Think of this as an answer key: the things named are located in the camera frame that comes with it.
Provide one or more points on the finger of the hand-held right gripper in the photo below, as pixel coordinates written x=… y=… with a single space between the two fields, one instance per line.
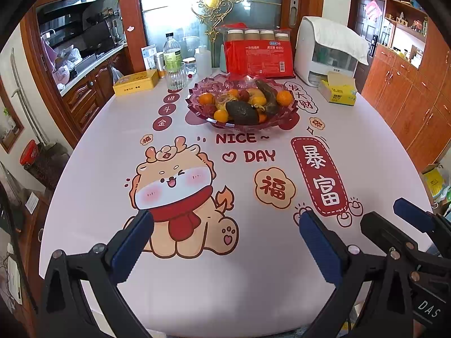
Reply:
x=414 y=214
x=382 y=230

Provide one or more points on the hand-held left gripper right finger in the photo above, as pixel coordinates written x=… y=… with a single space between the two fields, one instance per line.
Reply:
x=320 y=250

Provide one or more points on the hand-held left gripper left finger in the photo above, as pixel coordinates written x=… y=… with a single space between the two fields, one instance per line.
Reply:
x=132 y=244

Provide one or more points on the red glass fruit bowl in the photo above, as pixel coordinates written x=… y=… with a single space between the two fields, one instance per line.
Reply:
x=197 y=116

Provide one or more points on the small orange mandarin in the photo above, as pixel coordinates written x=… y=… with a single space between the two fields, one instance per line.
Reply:
x=221 y=115
x=262 y=116
x=284 y=98
x=232 y=92
x=206 y=98

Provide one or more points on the red lychee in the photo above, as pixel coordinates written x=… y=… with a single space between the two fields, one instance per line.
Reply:
x=209 y=108
x=243 y=94

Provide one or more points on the overripe dark banana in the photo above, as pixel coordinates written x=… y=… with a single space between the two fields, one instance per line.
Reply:
x=269 y=100

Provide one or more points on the yellow green bag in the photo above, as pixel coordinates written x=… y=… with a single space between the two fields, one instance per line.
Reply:
x=437 y=183

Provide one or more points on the printed cartoon tablecloth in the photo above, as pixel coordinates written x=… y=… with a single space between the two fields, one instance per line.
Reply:
x=105 y=162

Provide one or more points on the wooden tall cabinet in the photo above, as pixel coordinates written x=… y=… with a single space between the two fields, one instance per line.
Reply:
x=412 y=102

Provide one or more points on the dark woven basket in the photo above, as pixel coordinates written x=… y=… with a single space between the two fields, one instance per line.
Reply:
x=49 y=167

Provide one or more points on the red container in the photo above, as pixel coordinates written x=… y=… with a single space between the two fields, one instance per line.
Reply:
x=29 y=152

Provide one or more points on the yellow tissue box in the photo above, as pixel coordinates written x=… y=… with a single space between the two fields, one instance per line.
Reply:
x=338 y=91

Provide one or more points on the wooden kitchen base cabinet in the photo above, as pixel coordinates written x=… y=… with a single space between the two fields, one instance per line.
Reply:
x=91 y=95

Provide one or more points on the dark avocado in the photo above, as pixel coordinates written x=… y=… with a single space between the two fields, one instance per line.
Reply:
x=243 y=112

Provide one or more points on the yellow tin box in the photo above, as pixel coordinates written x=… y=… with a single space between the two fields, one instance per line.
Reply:
x=135 y=82

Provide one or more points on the yellow brown pear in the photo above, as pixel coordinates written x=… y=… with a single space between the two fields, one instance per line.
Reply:
x=223 y=104

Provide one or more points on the clear plastic bag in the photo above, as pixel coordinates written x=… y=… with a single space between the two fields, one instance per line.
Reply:
x=116 y=74

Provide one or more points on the ribbed glass tumbler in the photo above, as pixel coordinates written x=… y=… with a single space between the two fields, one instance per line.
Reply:
x=175 y=77

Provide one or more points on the small glass jar white lid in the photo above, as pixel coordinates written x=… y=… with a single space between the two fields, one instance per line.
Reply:
x=189 y=66

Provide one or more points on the blue white carton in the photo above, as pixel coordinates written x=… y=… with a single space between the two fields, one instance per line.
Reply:
x=148 y=56

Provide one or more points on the white countertop appliance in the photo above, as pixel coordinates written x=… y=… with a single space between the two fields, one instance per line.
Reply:
x=306 y=56

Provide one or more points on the white towel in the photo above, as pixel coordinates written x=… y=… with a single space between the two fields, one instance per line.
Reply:
x=341 y=38

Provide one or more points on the wooden open shelf unit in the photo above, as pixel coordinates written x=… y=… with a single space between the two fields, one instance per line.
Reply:
x=405 y=24

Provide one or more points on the clear bottle green label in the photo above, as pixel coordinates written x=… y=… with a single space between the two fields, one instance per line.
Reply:
x=172 y=54

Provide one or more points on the white squeeze bottle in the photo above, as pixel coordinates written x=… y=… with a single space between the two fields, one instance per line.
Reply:
x=202 y=61

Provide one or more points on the red pack of paper cups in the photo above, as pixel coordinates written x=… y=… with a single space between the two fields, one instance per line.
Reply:
x=259 y=60

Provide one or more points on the frosted glass door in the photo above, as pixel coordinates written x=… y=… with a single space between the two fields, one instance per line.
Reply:
x=165 y=7

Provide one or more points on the range hood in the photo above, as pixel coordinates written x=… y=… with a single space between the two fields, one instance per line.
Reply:
x=67 y=8

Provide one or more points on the gold door ornament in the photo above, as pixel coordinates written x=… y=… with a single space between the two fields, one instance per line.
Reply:
x=211 y=0

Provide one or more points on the framed wall picture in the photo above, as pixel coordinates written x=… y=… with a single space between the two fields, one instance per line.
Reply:
x=10 y=119

